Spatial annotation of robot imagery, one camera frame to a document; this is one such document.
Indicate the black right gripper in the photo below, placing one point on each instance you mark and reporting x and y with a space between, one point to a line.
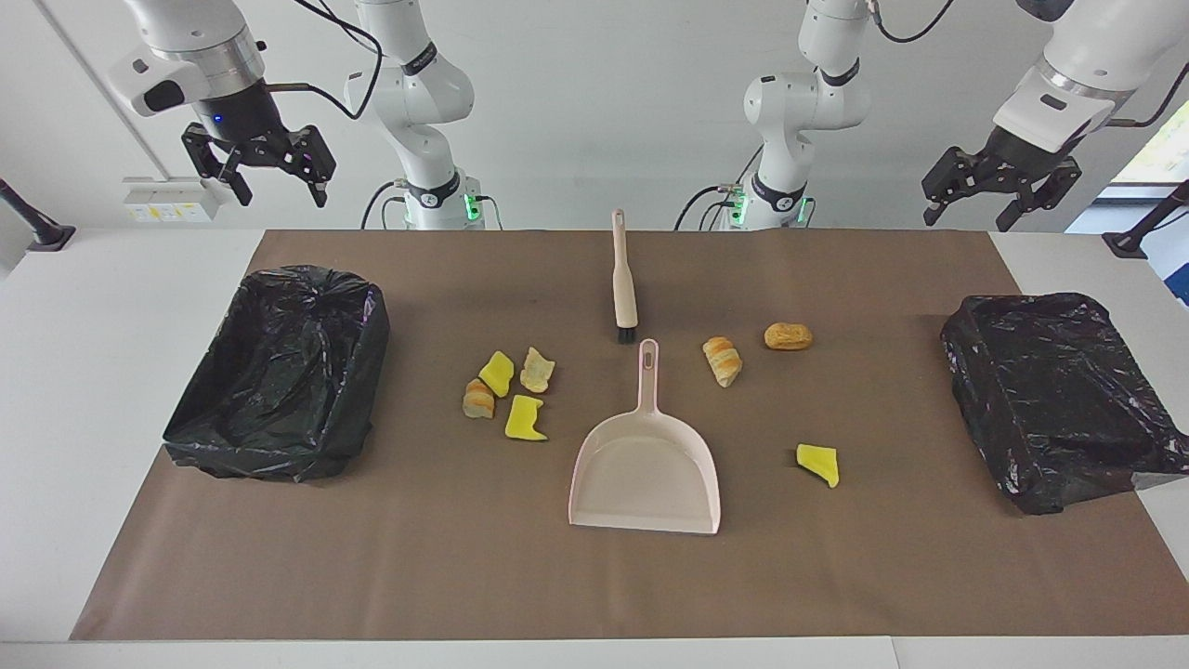
241 116

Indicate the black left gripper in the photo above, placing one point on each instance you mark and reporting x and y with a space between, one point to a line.
1022 153

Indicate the round brown bun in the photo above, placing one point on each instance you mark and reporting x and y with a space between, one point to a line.
788 336

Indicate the yellow green-backed sponge piece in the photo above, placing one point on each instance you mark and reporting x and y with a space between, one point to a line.
498 373

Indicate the small striped croissant piece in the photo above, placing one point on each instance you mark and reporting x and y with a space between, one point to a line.
477 401

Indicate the long croissant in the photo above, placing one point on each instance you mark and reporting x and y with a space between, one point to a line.
723 362

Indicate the pale flaky pastry piece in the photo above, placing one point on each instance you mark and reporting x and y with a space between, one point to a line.
537 372

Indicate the yellow sponge wedge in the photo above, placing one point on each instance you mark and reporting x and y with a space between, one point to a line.
819 463

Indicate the notched yellow sponge piece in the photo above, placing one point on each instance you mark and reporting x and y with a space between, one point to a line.
523 420

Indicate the beige hand brush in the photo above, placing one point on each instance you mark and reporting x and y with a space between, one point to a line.
624 288

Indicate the pale pink dustpan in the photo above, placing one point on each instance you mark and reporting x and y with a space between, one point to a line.
646 474

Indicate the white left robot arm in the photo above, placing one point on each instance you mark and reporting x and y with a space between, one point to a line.
808 93

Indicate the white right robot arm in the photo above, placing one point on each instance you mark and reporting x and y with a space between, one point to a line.
418 93

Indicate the black bag-lined bin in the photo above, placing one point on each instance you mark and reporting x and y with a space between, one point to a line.
1059 400
279 390

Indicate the black angled stand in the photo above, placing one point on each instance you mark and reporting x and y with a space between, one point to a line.
1138 240
42 232

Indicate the window with dark sill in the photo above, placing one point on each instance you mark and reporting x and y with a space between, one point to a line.
1161 158

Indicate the blue item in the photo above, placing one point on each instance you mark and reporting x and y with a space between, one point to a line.
1178 279

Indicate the brown paper mat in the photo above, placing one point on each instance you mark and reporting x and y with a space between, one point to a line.
594 585

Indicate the white wall socket box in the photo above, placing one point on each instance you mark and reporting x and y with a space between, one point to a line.
172 200

